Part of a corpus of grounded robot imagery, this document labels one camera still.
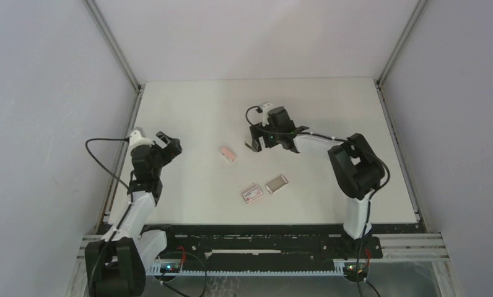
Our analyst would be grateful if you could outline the pink white stapler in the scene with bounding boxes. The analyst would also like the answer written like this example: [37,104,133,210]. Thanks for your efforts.
[220,147,237,163]

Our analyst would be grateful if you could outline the red white staple box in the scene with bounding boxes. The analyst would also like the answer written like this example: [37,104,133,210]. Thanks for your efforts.
[241,185,263,204]

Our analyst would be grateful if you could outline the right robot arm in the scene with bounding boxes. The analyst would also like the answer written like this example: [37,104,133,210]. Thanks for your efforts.
[245,103,391,257]

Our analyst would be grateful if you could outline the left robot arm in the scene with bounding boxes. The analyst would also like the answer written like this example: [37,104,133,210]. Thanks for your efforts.
[85,127,182,296]

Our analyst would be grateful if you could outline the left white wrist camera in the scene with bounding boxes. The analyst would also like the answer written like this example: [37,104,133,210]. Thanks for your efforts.
[128,127,154,149]

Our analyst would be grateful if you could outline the right black camera cable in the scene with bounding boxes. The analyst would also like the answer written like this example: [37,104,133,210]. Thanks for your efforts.
[245,105,268,132]

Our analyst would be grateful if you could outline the black camera cable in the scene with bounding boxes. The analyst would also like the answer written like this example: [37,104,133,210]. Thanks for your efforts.
[245,105,268,132]
[84,137,131,191]

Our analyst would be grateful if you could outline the left black camera cable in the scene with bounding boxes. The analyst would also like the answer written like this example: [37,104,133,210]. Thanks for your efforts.
[84,137,131,191]

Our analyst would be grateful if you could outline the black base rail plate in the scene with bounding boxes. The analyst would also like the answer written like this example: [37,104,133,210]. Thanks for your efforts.
[144,223,426,272]

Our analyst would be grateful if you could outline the left aluminium frame post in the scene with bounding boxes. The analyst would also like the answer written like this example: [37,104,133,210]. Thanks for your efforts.
[83,0,145,93]

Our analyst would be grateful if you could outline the aluminium frame post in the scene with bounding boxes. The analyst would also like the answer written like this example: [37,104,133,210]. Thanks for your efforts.
[83,0,145,93]
[375,0,430,89]

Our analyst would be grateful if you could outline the right aluminium frame post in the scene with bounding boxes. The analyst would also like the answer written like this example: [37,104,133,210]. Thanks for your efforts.
[375,0,430,89]

